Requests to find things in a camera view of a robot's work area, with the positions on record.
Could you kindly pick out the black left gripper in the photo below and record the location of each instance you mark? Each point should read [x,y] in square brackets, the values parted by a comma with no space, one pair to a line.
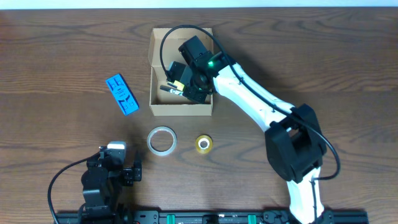
[133,174]

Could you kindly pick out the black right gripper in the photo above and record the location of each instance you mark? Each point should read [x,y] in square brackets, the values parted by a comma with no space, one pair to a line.
[196,97]

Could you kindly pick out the large clear tape roll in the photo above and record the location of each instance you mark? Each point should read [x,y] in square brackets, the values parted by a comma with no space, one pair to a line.
[162,141]

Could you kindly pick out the black and white marker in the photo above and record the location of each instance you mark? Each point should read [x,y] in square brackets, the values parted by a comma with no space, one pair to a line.
[171,90]

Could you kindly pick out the brown cardboard box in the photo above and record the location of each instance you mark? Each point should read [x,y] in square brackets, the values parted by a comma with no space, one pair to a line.
[161,102]

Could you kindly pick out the small yellow tape roll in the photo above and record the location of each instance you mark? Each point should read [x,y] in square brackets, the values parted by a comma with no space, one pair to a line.
[204,144]

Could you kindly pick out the blue tape dispenser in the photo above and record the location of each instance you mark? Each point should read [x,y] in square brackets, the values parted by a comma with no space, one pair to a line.
[122,94]

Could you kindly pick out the yellow highlighter pen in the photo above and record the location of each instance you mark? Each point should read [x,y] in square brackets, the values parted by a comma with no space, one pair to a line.
[176,85]

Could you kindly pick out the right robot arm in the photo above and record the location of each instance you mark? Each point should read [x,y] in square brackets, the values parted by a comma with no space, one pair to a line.
[294,143]

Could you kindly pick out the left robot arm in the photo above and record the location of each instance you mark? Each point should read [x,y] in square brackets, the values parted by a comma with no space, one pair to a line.
[103,183]

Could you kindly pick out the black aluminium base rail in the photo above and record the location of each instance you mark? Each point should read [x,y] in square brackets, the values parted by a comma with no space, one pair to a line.
[270,217]

